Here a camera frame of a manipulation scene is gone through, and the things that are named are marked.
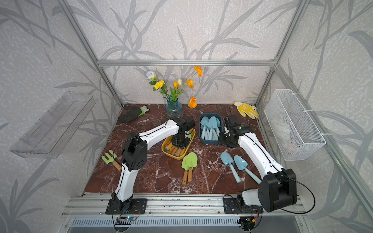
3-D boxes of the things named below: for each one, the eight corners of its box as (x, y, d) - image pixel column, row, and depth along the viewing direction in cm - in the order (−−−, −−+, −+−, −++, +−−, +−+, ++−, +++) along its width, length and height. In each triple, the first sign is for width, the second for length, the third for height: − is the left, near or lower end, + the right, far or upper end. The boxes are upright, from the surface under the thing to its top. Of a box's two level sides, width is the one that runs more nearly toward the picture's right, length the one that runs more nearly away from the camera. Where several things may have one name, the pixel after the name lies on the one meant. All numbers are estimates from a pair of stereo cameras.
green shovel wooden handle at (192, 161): (186, 181, 84) (186, 180, 81) (187, 154, 95) (187, 152, 92) (197, 181, 84) (197, 180, 81) (197, 154, 95) (197, 152, 92)
